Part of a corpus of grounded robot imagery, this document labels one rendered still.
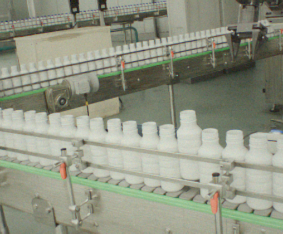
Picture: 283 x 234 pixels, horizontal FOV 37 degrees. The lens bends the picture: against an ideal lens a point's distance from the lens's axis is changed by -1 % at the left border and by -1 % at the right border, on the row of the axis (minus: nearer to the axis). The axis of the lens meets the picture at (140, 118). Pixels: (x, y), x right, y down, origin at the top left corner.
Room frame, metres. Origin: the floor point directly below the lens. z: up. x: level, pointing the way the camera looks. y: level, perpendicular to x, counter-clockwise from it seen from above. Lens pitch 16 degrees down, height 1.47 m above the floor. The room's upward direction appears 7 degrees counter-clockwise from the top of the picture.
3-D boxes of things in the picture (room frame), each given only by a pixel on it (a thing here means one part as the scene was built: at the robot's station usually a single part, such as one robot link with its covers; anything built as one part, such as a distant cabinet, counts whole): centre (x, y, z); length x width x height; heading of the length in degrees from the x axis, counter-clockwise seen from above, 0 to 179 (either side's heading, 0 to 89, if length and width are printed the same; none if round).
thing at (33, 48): (5.54, 0.88, 0.59); 1.10 x 0.62 x 1.18; 125
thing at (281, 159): (0.82, -0.30, 1.08); 0.06 x 0.06 x 0.17
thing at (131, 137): (1.06, 0.03, 1.08); 0.06 x 0.06 x 0.17
